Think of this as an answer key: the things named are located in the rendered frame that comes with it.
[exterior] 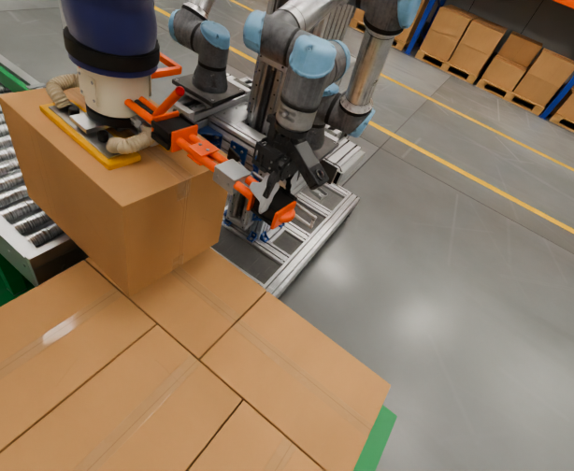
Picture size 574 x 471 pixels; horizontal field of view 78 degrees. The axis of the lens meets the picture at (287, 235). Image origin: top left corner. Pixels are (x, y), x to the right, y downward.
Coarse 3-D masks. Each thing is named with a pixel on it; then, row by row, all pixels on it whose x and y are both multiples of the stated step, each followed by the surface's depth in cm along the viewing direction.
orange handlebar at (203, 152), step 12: (168, 60) 120; (156, 72) 112; (168, 72) 115; (180, 72) 119; (132, 108) 96; (180, 144) 90; (204, 144) 90; (192, 156) 90; (204, 156) 87; (216, 156) 90; (252, 180) 86; (240, 192) 84; (288, 216) 81
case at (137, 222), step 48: (0, 96) 105; (48, 96) 111; (48, 144) 98; (48, 192) 116; (96, 192) 93; (144, 192) 93; (192, 192) 107; (96, 240) 109; (144, 240) 102; (192, 240) 124
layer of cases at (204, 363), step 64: (0, 320) 112; (64, 320) 117; (128, 320) 123; (192, 320) 129; (256, 320) 136; (0, 384) 100; (64, 384) 104; (128, 384) 109; (192, 384) 114; (256, 384) 119; (320, 384) 125; (384, 384) 132; (0, 448) 91; (64, 448) 94; (128, 448) 98; (192, 448) 102; (256, 448) 106; (320, 448) 111
